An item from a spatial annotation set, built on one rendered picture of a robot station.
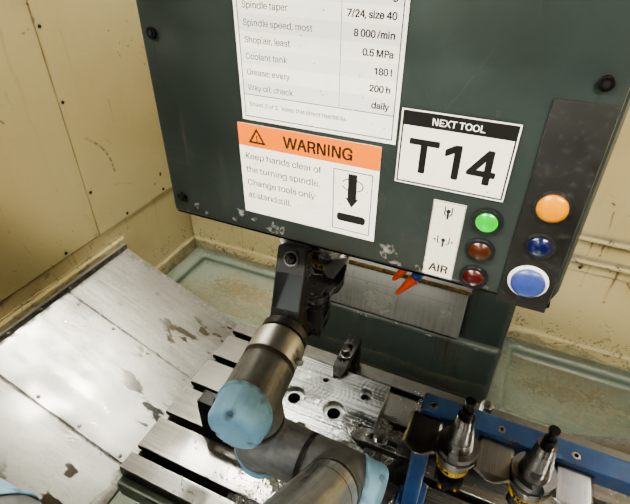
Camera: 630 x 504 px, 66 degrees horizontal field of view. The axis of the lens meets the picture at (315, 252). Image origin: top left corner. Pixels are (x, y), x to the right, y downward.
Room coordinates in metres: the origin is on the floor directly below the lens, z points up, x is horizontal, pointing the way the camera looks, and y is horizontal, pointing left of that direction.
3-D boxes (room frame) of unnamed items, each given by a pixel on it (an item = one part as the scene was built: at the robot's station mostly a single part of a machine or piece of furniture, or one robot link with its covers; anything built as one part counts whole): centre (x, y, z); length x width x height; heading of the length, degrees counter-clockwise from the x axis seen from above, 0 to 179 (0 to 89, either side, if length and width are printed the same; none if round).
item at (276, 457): (0.39, 0.06, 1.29); 0.11 x 0.08 x 0.11; 62
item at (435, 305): (1.06, -0.20, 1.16); 0.48 x 0.05 x 0.51; 65
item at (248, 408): (0.39, 0.08, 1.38); 0.11 x 0.08 x 0.09; 160
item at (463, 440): (0.43, -0.22, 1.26); 0.04 x 0.04 x 0.07
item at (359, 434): (0.57, -0.14, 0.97); 0.13 x 0.03 x 0.15; 65
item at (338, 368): (0.81, -0.08, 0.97); 0.13 x 0.03 x 0.15; 155
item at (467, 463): (0.43, -0.22, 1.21); 0.06 x 0.06 x 0.03
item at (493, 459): (0.41, -0.27, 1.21); 0.07 x 0.05 x 0.01; 155
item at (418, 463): (0.50, -0.19, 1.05); 0.10 x 0.05 x 0.30; 155
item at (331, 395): (0.68, 0.00, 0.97); 0.29 x 0.23 x 0.05; 65
